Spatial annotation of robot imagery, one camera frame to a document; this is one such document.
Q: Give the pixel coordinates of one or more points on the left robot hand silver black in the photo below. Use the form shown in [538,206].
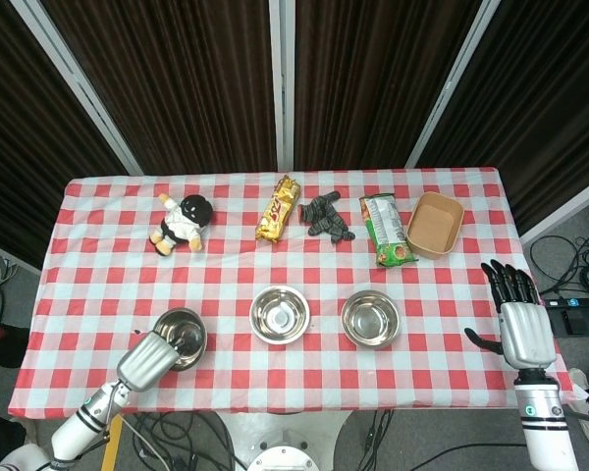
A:
[144,363]

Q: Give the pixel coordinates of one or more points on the red white checkered tablecloth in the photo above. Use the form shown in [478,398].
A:
[284,378]

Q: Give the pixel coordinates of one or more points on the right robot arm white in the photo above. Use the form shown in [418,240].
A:
[545,436]

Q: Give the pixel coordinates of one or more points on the grey knitted glove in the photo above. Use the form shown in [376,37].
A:
[324,218]

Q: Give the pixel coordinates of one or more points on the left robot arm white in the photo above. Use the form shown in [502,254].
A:
[73,434]

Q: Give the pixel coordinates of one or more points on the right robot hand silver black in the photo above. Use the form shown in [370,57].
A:
[527,338]

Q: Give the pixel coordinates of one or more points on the white partition frame post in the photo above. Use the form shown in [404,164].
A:
[564,211]
[78,83]
[281,83]
[446,93]
[10,255]

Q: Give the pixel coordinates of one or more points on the plush doll black head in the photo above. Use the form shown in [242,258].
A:
[181,221]

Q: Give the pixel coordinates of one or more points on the brown paper box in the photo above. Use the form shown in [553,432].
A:
[434,225]

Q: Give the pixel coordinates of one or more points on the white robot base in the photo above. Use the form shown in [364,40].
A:
[284,429]

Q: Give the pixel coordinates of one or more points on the stainless steel bowl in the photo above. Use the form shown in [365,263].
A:
[280,314]
[370,320]
[176,321]

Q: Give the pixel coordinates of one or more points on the green snack bag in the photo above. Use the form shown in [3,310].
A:
[385,225]

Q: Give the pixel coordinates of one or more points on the golden biscuit pack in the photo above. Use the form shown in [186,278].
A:
[277,211]

